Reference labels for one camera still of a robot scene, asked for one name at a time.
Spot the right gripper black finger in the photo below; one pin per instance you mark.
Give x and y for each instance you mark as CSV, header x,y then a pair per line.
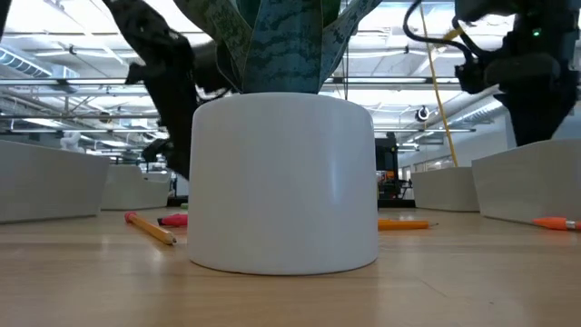
x,y
544,120

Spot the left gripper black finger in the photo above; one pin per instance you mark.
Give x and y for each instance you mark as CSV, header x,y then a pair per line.
x,y
181,131
161,118

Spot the orange pencil with pink eraser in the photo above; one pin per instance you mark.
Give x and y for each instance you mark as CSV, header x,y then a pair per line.
x,y
551,223
174,220
152,229
404,224

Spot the artificial plant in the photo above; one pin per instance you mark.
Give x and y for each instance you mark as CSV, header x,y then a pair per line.
x,y
281,181

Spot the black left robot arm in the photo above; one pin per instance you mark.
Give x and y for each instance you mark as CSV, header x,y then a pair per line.
x,y
145,18

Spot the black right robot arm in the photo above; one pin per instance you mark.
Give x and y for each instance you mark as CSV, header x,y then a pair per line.
x,y
499,9

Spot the yellow tag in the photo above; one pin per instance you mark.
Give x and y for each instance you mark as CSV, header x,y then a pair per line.
x,y
454,34

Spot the black machine with orange parts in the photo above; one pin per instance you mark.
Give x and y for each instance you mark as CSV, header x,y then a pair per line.
x,y
386,159

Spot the grey ventilation duct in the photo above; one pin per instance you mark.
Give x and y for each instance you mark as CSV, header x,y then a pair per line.
x,y
22,66

